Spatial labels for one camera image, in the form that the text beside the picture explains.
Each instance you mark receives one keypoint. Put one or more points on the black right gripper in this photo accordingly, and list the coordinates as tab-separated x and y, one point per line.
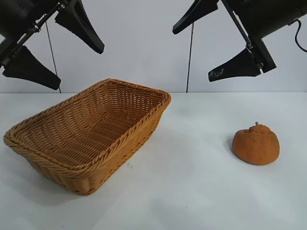
268	14

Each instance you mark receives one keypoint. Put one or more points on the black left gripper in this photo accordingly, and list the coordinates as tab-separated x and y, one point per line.
16	16

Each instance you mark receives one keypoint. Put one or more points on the woven wicker basket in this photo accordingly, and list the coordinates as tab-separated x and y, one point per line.
84	134

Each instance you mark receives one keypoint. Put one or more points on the wrinkled orange fruit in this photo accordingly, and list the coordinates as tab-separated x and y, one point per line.
256	148

